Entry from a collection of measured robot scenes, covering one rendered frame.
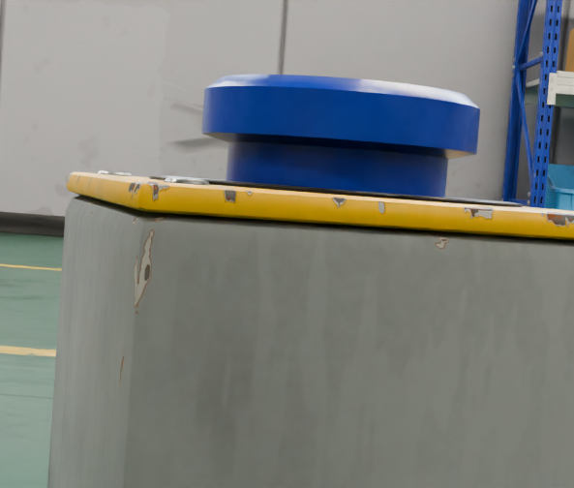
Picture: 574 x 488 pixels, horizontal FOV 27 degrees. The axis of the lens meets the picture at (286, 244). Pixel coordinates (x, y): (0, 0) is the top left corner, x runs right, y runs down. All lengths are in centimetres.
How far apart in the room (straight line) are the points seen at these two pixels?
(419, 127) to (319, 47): 509
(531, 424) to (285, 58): 510
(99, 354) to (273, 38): 510
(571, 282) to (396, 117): 3
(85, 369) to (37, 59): 518
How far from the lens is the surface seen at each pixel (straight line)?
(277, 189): 15
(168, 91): 525
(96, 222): 17
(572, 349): 16
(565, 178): 512
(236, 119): 16
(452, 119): 17
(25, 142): 533
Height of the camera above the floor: 32
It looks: 3 degrees down
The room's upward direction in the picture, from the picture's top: 4 degrees clockwise
